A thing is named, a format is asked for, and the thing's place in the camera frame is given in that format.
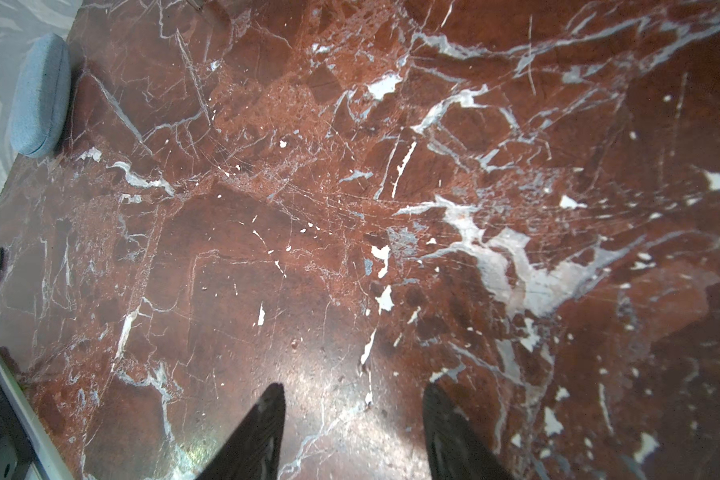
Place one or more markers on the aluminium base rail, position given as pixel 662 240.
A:
pixel 37 419

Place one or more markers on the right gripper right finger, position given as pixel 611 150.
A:
pixel 453 448

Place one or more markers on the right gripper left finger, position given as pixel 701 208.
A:
pixel 253 449

